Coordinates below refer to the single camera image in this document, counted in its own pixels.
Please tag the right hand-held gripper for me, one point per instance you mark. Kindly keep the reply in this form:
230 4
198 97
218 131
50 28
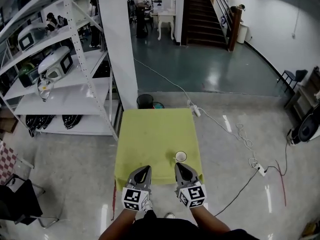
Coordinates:
193 194

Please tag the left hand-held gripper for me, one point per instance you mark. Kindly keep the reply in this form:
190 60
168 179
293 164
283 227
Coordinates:
135 196

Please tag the white cup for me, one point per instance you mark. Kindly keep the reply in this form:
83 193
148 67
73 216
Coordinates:
181 156

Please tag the person's left forearm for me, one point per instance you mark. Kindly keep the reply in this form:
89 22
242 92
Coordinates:
120 224

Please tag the person's right forearm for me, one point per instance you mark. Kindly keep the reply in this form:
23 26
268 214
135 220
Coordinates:
210 219

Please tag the person's white left shoe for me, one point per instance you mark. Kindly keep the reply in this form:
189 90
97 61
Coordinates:
148 206

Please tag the person's white shoe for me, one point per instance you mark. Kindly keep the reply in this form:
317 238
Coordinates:
148 206
170 215

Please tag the green cloth covered table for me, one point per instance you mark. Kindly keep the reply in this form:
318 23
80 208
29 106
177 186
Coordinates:
155 134

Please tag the red strip under table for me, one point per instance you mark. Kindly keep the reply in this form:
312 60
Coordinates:
113 199

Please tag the person's white right shoe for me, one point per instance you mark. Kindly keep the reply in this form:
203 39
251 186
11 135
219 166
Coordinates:
170 215

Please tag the person's black clothing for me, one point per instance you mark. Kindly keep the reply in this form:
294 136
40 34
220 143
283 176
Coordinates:
175 230

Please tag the black mesh waste bin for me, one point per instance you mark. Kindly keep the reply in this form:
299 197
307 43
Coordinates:
145 101

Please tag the white power strip with plugs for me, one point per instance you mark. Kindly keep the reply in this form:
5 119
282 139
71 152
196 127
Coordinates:
258 169

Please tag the black and white patterned bag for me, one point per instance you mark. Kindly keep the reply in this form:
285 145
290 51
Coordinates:
71 121
38 122

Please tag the white metal shelf rack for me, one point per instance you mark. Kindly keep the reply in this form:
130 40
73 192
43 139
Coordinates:
82 84

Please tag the black round fan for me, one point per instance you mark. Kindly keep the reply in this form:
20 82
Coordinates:
306 129

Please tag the black folding chair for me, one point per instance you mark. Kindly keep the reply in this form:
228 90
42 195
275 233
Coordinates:
17 204

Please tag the red checkered cloth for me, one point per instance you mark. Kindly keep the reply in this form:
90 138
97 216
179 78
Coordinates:
6 161

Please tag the white appliance with screen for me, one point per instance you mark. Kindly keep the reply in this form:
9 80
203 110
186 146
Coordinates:
56 62
27 40

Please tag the brown cardboard box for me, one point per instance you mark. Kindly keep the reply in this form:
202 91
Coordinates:
7 124

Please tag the wooden cabinet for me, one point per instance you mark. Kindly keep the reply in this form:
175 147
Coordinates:
306 94

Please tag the black stool chair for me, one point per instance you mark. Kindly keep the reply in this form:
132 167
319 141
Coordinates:
297 75

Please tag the white cylinder bin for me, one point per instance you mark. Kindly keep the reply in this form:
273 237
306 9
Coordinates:
242 34

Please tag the green and black device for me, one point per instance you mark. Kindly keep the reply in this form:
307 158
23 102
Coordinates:
26 75

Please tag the dark wooden staircase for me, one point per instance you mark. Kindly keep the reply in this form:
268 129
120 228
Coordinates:
202 19

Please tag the white ornate table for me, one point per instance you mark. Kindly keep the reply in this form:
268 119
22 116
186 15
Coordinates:
166 15

